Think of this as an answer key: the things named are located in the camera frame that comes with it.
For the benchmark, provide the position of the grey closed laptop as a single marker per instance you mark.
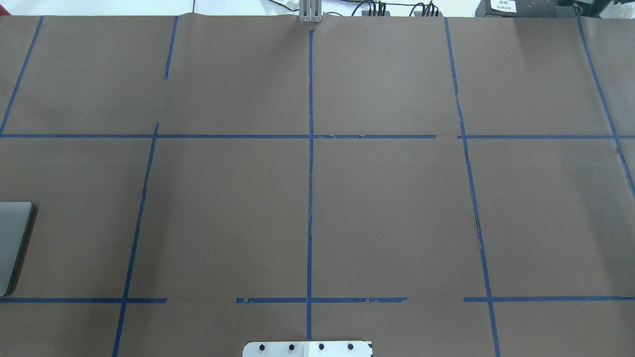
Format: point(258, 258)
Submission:
point(14, 226)

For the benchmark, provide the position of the brown paper table cover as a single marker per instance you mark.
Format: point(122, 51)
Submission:
point(435, 187)

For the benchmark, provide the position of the black box device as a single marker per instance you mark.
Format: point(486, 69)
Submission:
point(531, 8)

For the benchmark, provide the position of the aluminium frame post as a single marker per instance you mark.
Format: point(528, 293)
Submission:
point(310, 11)

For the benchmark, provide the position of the white pedestal base plate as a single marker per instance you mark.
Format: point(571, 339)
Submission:
point(308, 349)

